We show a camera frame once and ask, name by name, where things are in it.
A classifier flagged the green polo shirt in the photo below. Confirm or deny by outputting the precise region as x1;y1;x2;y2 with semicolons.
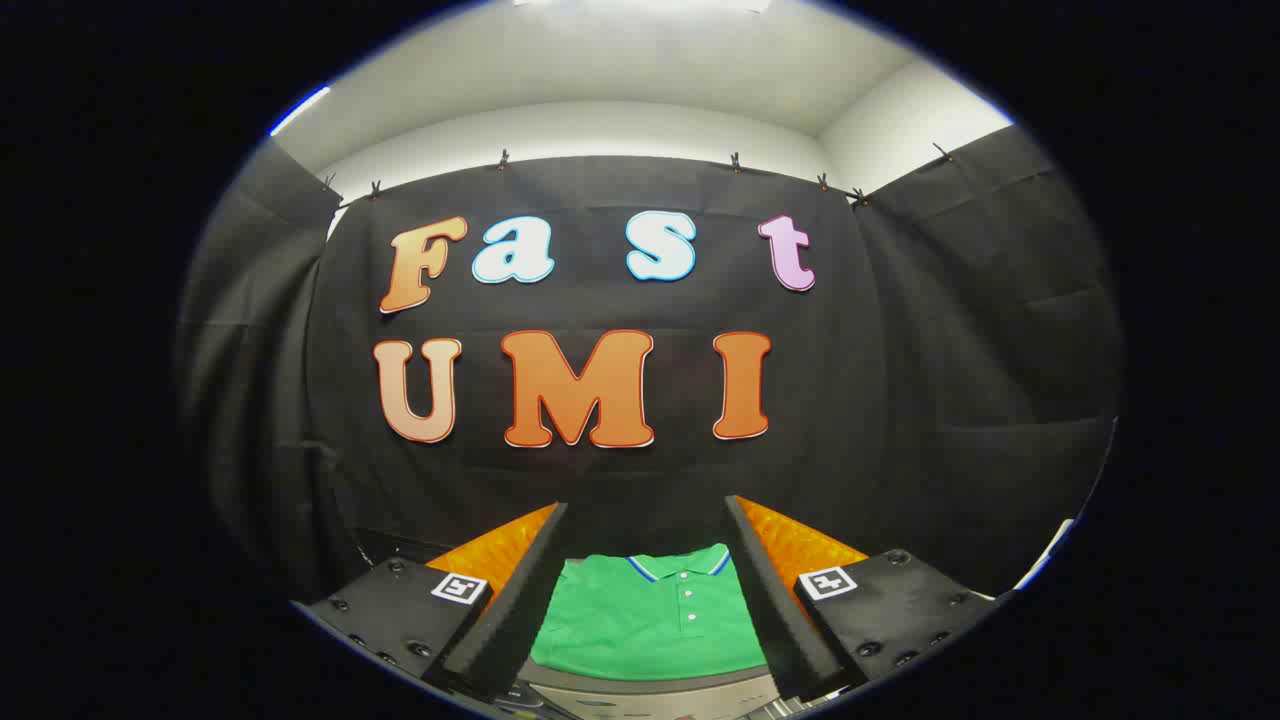
530;543;769;683

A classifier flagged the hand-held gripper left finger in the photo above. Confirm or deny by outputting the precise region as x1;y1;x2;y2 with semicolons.
295;502;569;701

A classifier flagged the white ceiling light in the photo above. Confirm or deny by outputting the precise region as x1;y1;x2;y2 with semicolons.
513;0;773;13

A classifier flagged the grey side table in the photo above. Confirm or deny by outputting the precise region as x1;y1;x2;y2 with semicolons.
515;660;801;720

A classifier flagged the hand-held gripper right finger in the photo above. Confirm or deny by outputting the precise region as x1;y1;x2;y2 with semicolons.
725;494;1001;701

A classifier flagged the row of black cloth clips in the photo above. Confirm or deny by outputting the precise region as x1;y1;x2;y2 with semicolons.
320;143;956;206

